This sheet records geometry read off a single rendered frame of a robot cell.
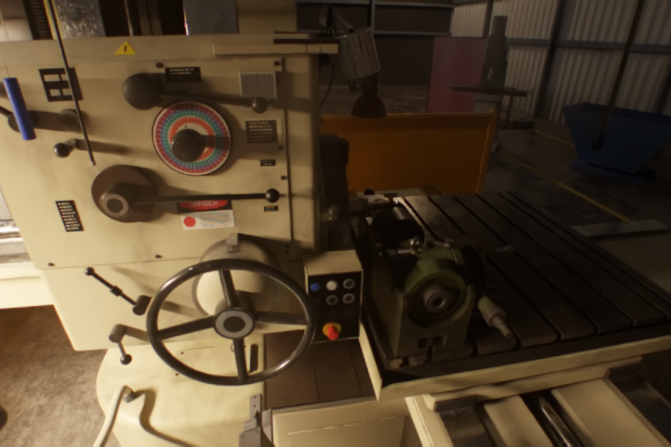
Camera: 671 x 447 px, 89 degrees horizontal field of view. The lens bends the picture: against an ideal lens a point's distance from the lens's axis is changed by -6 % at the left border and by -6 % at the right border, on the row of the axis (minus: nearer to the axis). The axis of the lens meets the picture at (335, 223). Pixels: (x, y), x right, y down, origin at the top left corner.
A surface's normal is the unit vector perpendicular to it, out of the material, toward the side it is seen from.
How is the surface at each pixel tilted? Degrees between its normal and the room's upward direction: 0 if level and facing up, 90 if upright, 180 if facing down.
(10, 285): 90
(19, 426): 0
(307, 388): 0
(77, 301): 90
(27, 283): 90
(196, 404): 0
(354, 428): 90
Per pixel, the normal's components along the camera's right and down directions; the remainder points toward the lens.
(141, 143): 0.17, 0.46
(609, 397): 0.01, -0.88
